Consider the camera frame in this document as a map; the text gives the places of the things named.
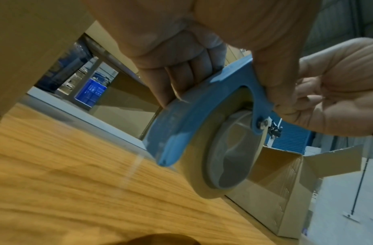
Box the person's left hand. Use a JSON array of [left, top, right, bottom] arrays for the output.
[[83, 0, 317, 115]]

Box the cardboard box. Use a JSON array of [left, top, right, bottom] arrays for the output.
[[92, 69, 162, 140], [0, 0, 96, 117], [223, 143, 373, 240]]

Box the cardboard box under shelf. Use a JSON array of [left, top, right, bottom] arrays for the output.
[[92, 69, 162, 140]]

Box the black handled floor mop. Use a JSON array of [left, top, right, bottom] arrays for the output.
[[342, 158, 369, 217]]

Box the person's right hand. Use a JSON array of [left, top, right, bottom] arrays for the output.
[[274, 37, 373, 138]]

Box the blue plastic crate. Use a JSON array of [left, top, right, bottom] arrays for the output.
[[74, 71, 108, 108]]

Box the blue tape dispenser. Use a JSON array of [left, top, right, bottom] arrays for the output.
[[142, 53, 276, 168]]

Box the open cardboard box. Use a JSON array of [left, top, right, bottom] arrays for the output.
[[223, 143, 373, 240]]

